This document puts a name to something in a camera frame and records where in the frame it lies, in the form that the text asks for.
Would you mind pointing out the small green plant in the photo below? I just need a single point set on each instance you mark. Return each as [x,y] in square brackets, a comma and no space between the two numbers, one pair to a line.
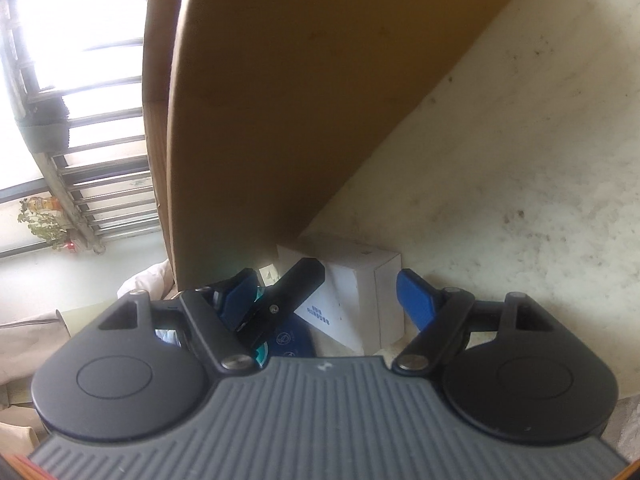
[42,222]

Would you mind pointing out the blue wet wipes pack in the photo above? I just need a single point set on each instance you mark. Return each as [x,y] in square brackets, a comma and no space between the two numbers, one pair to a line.
[292,340]

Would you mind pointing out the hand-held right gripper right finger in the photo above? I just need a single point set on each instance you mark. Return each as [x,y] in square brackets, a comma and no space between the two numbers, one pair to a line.
[415,300]

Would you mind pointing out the beige jacket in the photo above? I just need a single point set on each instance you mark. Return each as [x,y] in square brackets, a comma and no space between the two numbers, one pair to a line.
[150,280]

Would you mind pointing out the dark cloth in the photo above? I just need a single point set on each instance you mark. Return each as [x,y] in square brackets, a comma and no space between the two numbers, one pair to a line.
[42,130]

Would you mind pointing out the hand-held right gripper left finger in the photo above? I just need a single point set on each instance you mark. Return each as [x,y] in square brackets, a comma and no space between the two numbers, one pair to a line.
[240,295]

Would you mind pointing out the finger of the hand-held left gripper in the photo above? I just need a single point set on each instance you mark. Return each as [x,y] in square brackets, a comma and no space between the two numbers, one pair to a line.
[295,285]

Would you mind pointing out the small white carton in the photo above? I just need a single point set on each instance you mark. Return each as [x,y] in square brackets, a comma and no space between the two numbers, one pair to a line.
[360,280]

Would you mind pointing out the metal window grille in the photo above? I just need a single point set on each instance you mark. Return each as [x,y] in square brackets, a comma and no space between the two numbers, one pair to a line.
[75,210]

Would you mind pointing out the brown cardboard box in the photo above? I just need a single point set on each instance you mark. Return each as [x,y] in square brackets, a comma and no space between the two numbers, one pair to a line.
[300,85]

